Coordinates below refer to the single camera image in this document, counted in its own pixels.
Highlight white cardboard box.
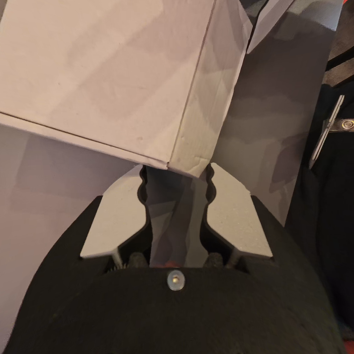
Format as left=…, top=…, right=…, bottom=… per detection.
left=0, top=0, right=253, bottom=177

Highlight person's black clothing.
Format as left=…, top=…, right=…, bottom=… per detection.
left=285, top=0, right=354, bottom=341

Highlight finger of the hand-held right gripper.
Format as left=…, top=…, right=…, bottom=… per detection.
left=247, top=0, right=296, bottom=54

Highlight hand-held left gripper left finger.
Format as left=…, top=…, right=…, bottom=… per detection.
left=80, top=165, right=153, bottom=269

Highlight silver metal clip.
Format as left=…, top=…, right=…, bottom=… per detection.
left=309, top=95, right=345, bottom=170

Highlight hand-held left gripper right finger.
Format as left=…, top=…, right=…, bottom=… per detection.
left=200, top=163, right=274, bottom=268

